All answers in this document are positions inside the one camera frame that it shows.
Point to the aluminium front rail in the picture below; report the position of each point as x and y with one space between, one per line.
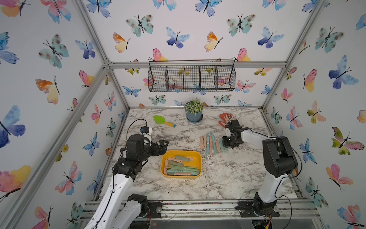
230 209

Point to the pink folding knife long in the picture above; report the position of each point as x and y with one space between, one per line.
217 143

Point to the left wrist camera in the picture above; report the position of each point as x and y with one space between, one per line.
146 130

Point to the potted green plant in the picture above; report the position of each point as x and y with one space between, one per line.
194 110

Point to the red white garden glove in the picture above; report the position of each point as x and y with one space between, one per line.
225 118

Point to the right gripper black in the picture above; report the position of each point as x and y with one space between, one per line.
225 143

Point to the teal folding knife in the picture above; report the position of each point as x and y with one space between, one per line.
221 145

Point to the pink ceramic knife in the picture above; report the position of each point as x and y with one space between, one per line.
210 146

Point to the black wire wall basket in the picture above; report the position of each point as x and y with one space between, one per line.
191 76

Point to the yellow storage box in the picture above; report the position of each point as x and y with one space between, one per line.
181 164

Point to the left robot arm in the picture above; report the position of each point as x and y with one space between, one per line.
111 212

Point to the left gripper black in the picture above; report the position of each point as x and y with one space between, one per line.
162 149

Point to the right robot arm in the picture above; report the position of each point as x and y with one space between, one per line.
279 162

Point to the green yellow toy trowel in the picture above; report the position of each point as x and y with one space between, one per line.
161 120

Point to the pink folding fruit knife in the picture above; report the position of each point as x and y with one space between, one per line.
201 142

